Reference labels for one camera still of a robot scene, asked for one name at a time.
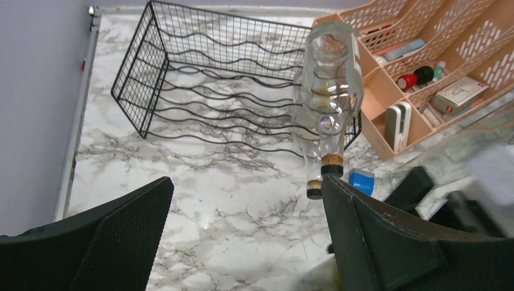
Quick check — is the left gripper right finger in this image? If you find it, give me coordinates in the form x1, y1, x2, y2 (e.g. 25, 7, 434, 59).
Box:
321, 176, 513, 290

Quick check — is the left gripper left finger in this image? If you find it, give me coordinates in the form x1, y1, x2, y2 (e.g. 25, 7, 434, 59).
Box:
1, 176, 174, 290

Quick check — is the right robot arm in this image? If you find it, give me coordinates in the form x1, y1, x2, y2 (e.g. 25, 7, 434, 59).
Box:
385, 144, 513, 238

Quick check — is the large clear labelled bottle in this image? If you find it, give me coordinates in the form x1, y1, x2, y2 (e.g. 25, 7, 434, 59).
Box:
301, 21, 364, 178

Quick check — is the blue stamp block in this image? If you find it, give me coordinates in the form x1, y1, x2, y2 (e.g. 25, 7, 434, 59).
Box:
349, 168, 375, 196

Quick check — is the white tape dispenser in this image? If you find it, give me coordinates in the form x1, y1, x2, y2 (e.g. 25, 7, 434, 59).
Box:
384, 101, 412, 152

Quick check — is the white box in organizer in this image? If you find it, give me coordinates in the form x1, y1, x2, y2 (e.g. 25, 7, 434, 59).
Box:
430, 76, 489, 116

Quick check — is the red object in organizer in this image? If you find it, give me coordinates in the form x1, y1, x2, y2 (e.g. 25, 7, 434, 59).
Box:
396, 65, 435, 92

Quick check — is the peach plastic file organizer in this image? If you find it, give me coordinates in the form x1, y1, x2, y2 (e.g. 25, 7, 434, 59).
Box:
314, 0, 513, 160

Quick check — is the light blue tube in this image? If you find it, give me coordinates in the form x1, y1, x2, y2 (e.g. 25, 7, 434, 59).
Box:
384, 39, 425, 62

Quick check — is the black wire wine rack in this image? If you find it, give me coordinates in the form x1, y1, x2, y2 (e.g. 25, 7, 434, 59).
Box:
110, 0, 362, 158

